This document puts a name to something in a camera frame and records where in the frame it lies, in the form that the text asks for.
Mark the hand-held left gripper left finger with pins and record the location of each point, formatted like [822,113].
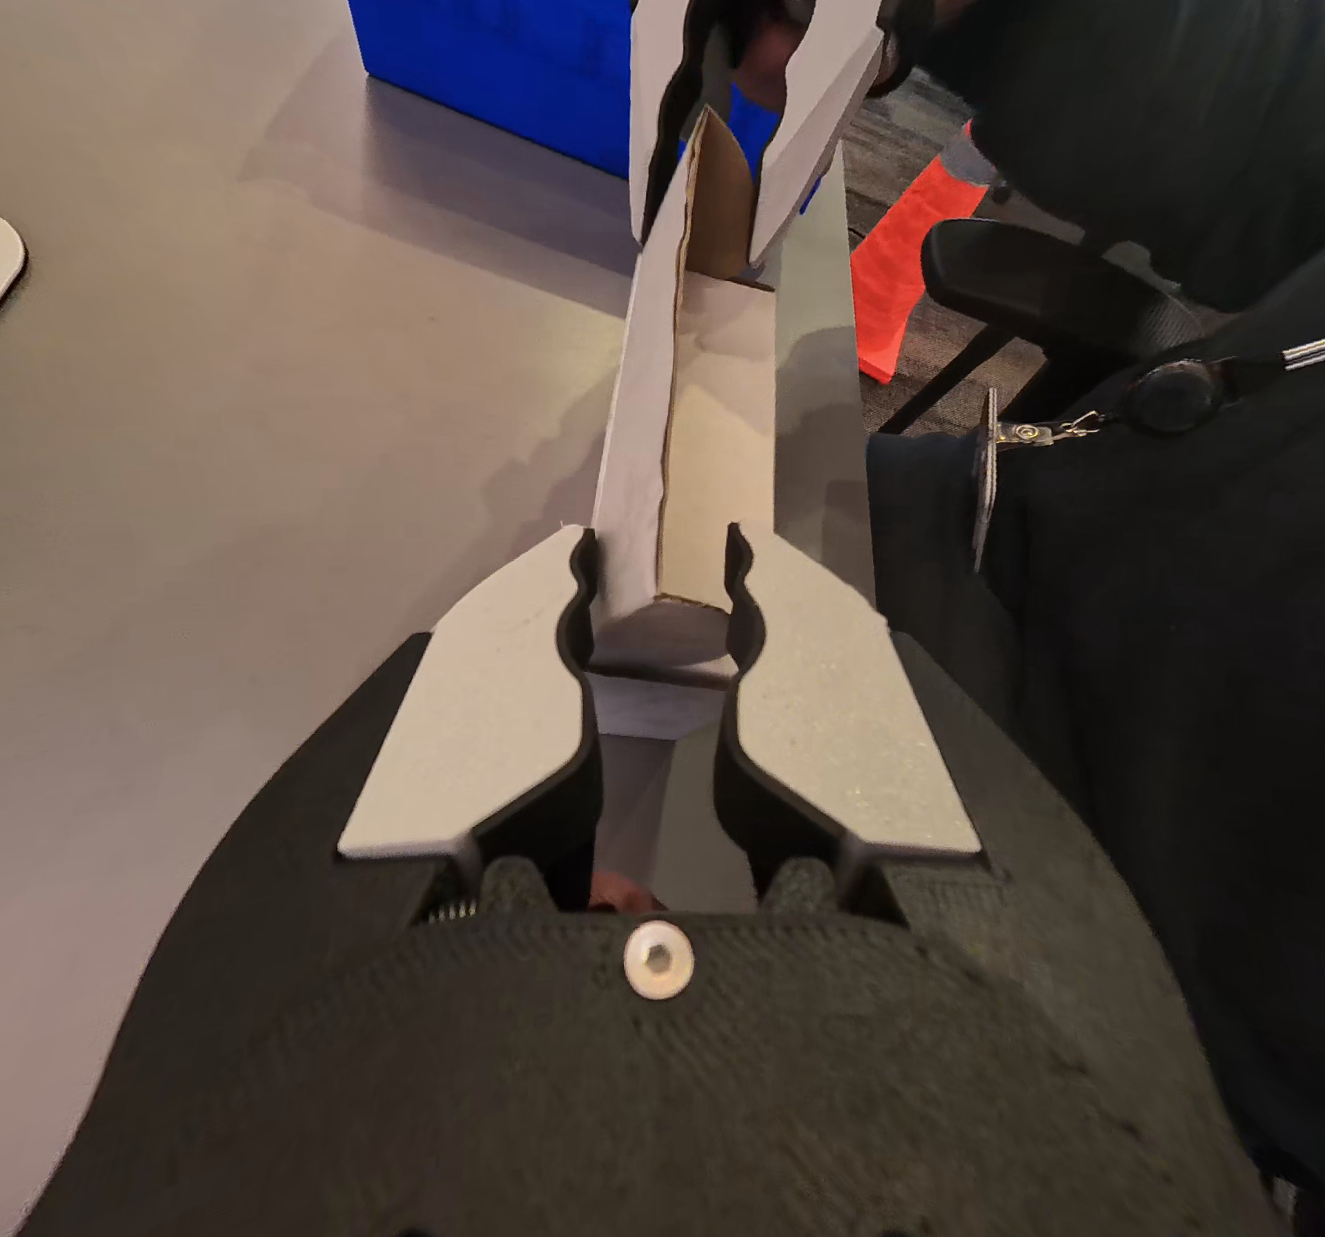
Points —
[486,730]

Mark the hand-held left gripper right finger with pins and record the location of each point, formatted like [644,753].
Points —
[849,730]

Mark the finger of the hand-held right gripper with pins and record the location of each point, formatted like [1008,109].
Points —
[663,36]
[844,36]

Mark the blue plastic bin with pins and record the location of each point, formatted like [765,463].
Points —
[486,6]

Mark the white cardboard box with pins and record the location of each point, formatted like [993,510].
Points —
[724,430]

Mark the orange plastic strip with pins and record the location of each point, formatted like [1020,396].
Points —
[901,264]

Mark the ID badge with clip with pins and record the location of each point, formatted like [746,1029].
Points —
[984,492]

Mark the person's black sweater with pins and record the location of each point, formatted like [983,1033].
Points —
[1139,688]

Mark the black chair armrest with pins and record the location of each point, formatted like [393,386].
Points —
[1036,274]

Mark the black badge reel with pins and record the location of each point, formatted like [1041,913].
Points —
[1175,393]

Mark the white rounded board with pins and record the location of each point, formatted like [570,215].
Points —
[9,259]

